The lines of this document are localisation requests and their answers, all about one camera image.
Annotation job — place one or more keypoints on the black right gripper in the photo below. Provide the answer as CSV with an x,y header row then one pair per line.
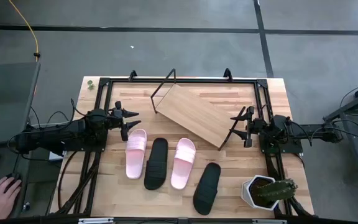
x,y
255,126

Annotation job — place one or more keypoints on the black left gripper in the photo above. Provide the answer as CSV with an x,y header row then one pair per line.
x,y
115,119

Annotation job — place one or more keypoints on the pink rubber slide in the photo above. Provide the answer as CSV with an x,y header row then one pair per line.
x,y
135,155
182,165

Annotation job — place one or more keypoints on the wooden shelf with black frame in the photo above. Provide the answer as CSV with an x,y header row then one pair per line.
x,y
194,115

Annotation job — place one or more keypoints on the black rubber slide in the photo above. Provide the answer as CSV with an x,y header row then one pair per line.
x,y
207,189
155,168

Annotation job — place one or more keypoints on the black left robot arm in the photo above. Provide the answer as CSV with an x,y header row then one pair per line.
x,y
73,133

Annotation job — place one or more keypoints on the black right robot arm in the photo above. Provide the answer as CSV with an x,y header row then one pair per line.
x,y
306,130

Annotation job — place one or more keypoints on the small green plant sprig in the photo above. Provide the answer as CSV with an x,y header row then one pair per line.
x,y
90,84

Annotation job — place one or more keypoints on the white hexagonal plant pot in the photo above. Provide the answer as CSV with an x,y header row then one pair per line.
x,y
245,193

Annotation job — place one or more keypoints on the green cactus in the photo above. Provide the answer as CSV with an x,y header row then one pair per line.
x,y
275,189

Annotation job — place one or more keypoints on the white paper label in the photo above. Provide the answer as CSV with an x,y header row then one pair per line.
x,y
55,156

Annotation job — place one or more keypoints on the white marker pen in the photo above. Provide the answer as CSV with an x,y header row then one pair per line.
x,y
96,221

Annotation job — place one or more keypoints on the person's hand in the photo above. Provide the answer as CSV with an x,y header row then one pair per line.
x,y
0,199

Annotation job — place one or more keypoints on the black metal table frame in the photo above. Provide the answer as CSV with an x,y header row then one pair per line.
x,y
182,81

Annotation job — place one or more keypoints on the silver metal bracket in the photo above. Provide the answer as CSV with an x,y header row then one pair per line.
x,y
269,221

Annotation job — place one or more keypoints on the grey metal desk frame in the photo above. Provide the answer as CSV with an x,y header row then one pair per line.
x,y
353,102

